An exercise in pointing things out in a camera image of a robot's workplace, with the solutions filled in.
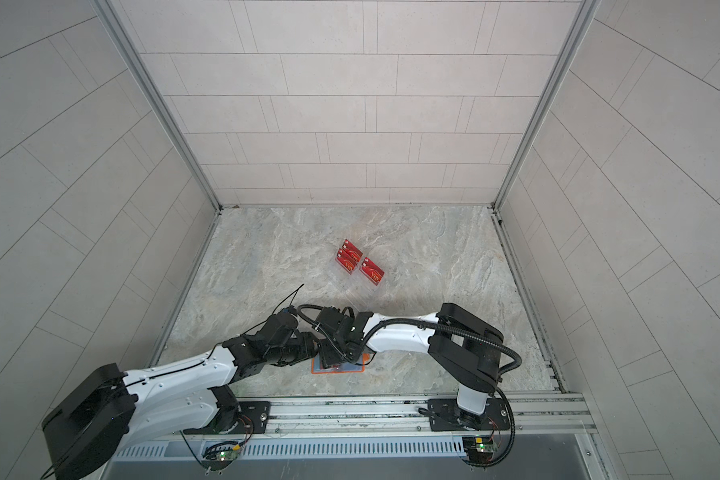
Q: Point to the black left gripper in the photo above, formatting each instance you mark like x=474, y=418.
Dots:
x=307, y=348

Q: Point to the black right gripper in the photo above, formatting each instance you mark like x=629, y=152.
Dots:
x=326, y=359

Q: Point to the orange card holder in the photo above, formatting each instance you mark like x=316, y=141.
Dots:
x=317, y=367

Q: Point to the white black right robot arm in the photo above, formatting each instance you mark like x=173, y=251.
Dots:
x=469, y=349

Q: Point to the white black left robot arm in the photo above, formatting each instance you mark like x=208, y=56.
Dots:
x=113, y=409

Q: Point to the red card right stack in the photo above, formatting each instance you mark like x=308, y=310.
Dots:
x=372, y=271

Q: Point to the red card stack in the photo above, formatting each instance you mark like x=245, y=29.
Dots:
x=372, y=271
x=349, y=256

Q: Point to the red card left stack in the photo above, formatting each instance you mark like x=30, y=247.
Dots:
x=349, y=256

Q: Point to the left circuit board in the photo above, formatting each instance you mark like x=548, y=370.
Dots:
x=219, y=456

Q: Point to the circuit board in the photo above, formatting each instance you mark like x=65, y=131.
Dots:
x=479, y=451
x=219, y=456

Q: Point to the vent grille strip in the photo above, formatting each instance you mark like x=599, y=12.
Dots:
x=305, y=448

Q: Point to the right circuit board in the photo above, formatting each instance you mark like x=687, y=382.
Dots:
x=479, y=451

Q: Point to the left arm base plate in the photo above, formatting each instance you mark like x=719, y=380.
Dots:
x=250, y=417

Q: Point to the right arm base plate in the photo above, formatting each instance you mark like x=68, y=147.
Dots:
x=445, y=415

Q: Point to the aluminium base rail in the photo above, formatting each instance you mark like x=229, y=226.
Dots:
x=384, y=416

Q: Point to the aluminium corner post left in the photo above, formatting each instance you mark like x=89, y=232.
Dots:
x=125, y=46

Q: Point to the aluminium corner post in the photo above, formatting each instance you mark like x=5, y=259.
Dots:
x=125, y=46
x=581, y=22

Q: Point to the aluminium corner post right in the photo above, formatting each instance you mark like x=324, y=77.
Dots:
x=581, y=22

